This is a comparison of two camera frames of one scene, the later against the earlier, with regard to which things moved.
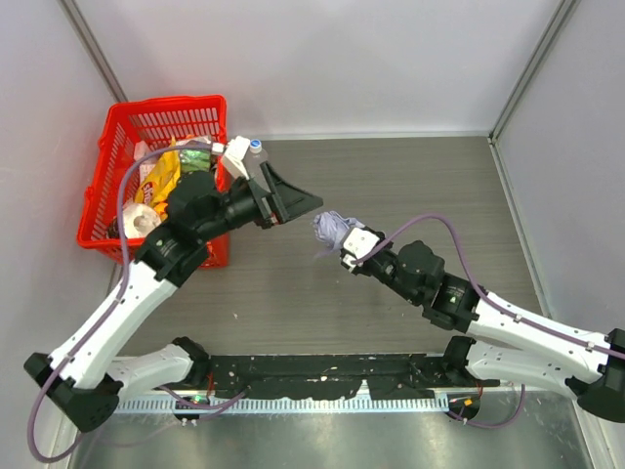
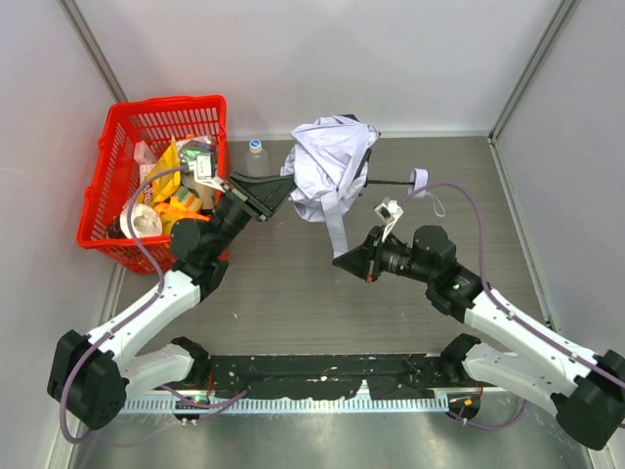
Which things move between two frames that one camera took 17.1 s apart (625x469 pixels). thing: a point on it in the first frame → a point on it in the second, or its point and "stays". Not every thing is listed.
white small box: [141, 150] stays
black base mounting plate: [340, 376] stays
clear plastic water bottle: [256, 155] stays
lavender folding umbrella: [330, 228] → [328, 164]
